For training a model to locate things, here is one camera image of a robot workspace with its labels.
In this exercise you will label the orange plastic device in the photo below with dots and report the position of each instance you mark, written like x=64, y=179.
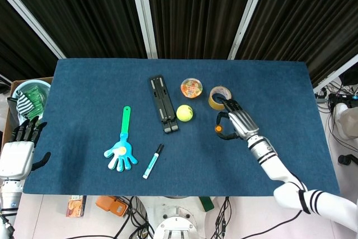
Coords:
x=112, y=205

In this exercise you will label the brown cardboard box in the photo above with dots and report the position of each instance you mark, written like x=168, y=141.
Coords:
x=9, y=104

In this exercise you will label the black chair caster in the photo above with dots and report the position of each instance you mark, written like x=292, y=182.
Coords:
x=348, y=159

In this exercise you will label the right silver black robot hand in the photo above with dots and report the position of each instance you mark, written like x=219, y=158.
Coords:
x=243, y=122

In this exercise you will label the orange snack packet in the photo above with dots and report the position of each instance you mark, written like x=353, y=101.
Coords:
x=76, y=206

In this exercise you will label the green packet stack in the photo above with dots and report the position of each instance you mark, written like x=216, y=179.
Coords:
x=36, y=102

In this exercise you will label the silver robot base column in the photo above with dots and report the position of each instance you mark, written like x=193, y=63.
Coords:
x=176, y=222

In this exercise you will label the blue green hand clapper toy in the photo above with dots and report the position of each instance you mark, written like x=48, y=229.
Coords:
x=121, y=152

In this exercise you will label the small orange round disc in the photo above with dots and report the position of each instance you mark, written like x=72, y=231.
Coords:
x=218, y=129

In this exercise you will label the yellow packing tape roll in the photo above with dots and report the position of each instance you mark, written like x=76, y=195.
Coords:
x=214, y=102

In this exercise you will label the teal white marker pen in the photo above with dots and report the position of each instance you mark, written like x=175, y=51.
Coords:
x=151, y=163

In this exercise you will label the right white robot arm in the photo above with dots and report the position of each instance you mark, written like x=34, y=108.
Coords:
x=268, y=158

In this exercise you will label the green flat piece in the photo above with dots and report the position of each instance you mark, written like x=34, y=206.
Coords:
x=206, y=204

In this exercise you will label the orange jelly cup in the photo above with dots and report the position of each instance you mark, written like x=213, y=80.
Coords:
x=191, y=88

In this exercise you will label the white frame post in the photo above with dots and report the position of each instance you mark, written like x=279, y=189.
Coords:
x=247, y=12
x=335, y=75
x=30, y=18
x=144, y=12

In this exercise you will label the teal plastic basin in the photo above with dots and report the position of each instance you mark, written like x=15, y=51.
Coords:
x=26, y=84

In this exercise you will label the black folding laptop stand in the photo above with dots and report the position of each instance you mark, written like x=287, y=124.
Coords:
x=162, y=102

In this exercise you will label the yellow tennis ball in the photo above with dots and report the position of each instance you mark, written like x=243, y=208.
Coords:
x=184, y=113

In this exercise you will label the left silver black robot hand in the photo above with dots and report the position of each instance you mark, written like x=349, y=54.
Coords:
x=16, y=160

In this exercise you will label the black white striped cloth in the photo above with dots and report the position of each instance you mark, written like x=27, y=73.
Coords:
x=23, y=104

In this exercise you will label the black electronic box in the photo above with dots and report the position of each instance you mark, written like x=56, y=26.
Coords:
x=339, y=99

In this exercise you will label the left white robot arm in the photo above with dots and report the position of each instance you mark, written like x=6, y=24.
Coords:
x=9, y=194

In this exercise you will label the blue table cloth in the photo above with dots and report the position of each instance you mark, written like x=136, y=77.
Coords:
x=84, y=96

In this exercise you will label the beige white bag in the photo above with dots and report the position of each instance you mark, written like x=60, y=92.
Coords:
x=348, y=121

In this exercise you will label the black pleated curtain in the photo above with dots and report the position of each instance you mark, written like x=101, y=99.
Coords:
x=84, y=12
x=307, y=12
x=195, y=12
x=16, y=43

